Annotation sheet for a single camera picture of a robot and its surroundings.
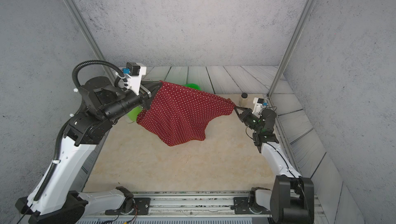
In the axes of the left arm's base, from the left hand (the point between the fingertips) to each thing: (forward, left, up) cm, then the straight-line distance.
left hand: (162, 83), depth 54 cm
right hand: (+9, -29, -23) cm, 39 cm away
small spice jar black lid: (+35, -44, -41) cm, 69 cm away
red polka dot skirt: (0, -4, -18) cm, 18 cm away
